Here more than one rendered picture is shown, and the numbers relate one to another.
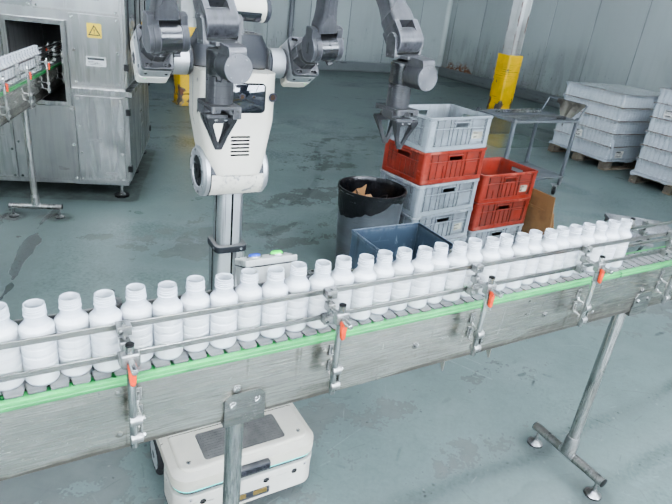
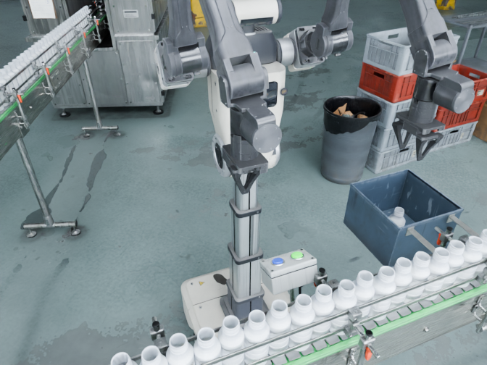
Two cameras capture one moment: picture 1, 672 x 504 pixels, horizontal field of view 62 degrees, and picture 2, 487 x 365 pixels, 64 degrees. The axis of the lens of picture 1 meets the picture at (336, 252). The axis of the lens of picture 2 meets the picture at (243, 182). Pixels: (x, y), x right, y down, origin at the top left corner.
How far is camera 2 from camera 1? 0.55 m
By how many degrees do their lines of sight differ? 14
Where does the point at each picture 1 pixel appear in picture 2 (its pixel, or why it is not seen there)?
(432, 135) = (406, 60)
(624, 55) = not seen: outside the picture
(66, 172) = (118, 99)
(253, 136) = not seen: hidden behind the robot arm
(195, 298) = (232, 340)
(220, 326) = (254, 355)
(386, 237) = (379, 185)
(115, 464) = not seen: hidden behind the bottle
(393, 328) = (408, 324)
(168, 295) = (207, 345)
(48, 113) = (101, 56)
